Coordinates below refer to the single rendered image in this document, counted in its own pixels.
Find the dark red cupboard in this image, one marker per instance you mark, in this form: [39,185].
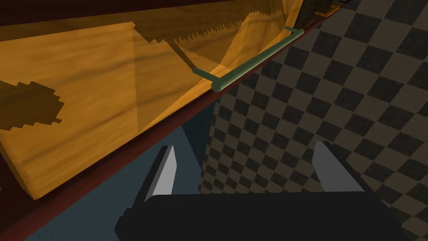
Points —
[83,187]

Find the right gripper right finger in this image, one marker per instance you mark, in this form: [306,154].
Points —
[334,174]

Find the wooden drawer front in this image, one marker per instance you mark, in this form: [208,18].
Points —
[100,110]

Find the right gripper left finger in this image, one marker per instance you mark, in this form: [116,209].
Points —
[164,177]

